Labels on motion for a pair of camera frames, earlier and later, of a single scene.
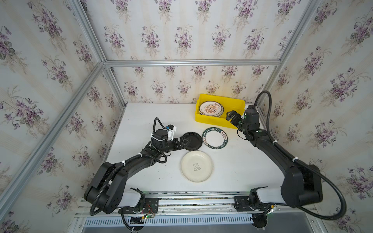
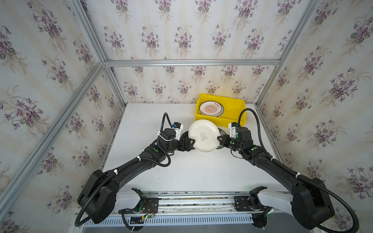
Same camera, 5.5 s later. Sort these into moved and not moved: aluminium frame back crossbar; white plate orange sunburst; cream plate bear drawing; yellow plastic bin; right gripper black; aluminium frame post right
Moved: cream plate bear drawing; right gripper black
Not moved: yellow plastic bin; aluminium frame back crossbar; aluminium frame post right; white plate orange sunburst
